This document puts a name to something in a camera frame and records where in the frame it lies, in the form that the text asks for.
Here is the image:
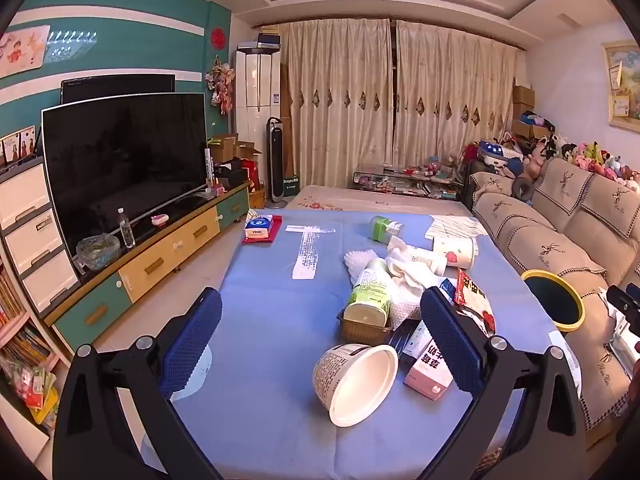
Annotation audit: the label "beige sofa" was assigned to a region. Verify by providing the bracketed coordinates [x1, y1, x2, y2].
[467, 157, 640, 441]

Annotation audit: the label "beige embroidered curtain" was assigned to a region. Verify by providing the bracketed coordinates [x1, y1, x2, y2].
[394, 21, 518, 196]
[277, 19, 396, 191]

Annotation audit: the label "red snack packet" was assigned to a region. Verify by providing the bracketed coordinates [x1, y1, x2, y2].
[452, 268, 497, 336]

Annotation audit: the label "clear jar green label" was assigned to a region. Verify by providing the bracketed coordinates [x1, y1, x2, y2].
[369, 215, 404, 243]

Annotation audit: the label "clear water bottle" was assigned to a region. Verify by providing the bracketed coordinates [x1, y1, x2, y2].
[117, 208, 136, 249]

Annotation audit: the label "red cloth pouch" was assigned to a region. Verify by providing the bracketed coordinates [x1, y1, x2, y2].
[242, 215, 283, 246]

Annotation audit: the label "stacked cardboard boxes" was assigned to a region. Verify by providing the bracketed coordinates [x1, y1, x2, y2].
[512, 85, 536, 121]

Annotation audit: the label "bookshelf with books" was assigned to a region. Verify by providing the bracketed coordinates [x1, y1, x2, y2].
[0, 260, 71, 436]

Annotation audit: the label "white standing air conditioner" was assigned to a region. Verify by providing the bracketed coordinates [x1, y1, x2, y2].
[235, 42, 282, 206]

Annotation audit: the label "row of plush toys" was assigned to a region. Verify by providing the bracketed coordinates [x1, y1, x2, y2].
[470, 132, 640, 183]

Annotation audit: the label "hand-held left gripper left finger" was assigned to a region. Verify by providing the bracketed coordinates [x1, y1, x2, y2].
[52, 287, 223, 480]

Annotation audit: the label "large black television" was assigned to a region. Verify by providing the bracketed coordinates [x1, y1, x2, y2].
[41, 92, 208, 273]

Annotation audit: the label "white green label bottle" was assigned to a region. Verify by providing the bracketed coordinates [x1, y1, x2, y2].
[344, 258, 396, 328]

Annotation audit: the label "white plastic drawer unit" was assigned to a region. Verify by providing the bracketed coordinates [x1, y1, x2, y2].
[0, 157, 81, 318]

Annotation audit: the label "blue white tissue pack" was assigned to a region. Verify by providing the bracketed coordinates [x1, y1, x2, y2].
[244, 215, 275, 239]

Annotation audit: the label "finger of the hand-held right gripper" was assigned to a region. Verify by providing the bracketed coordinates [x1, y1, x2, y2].
[606, 284, 640, 312]

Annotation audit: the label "glass bowl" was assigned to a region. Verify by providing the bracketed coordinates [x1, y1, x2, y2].
[76, 234, 121, 270]

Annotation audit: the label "hanging flower decoration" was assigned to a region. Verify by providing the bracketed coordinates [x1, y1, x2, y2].
[205, 57, 236, 113]

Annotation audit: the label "yellow rim trash bin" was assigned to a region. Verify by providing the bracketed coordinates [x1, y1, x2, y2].
[521, 269, 586, 332]

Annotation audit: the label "wall poster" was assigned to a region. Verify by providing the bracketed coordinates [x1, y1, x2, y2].
[0, 25, 51, 78]

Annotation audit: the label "white pill bottle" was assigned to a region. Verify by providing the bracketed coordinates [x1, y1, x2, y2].
[407, 246, 447, 276]

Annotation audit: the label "open cardboard boxes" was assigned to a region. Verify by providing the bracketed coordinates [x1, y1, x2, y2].
[210, 134, 263, 171]

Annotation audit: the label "photo frames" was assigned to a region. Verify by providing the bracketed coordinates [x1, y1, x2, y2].
[0, 127, 38, 166]

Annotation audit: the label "black tower fan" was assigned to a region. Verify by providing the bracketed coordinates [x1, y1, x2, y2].
[266, 116, 288, 209]

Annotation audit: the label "white waffle cloth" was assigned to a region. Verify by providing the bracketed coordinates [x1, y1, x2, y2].
[386, 236, 451, 328]

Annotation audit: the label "grey neck pillow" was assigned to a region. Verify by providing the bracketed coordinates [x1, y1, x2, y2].
[511, 175, 536, 201]

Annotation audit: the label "pink carton box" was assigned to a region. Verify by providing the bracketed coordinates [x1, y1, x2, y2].
[403, 321, 457, 401]

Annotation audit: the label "green yellow television cabinet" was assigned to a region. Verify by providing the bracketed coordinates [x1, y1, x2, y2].
[45, 182, 251, 361]

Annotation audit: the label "framed landscape painting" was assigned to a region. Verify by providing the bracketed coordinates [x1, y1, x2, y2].
[601, 40, 640, 133]

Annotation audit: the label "white paper cup red print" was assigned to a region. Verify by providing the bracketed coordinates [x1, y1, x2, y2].
[432, 236, 478, 269]

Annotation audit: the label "brown plastic tray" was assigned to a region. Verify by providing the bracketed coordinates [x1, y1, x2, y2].
[336, 307, 396, 347]

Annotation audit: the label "white foam net sleeve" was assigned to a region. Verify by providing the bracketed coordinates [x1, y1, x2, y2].
[344, 249, 386, 283]

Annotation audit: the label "glass coffee table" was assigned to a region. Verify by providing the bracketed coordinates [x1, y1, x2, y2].
[352, 162, 463, 201]

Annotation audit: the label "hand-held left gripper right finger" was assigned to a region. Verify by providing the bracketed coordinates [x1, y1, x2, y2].
[420, 286, 587, 480]

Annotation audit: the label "white paper noodle bowl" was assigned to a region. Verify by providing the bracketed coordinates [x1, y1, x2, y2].
[312, 343, 400, 428]

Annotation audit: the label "blue star print tablecloth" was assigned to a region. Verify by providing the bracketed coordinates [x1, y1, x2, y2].
[120, 208, 581, 480]

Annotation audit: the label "small black television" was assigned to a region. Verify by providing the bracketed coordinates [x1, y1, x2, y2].
[61, 74, 177, 106]

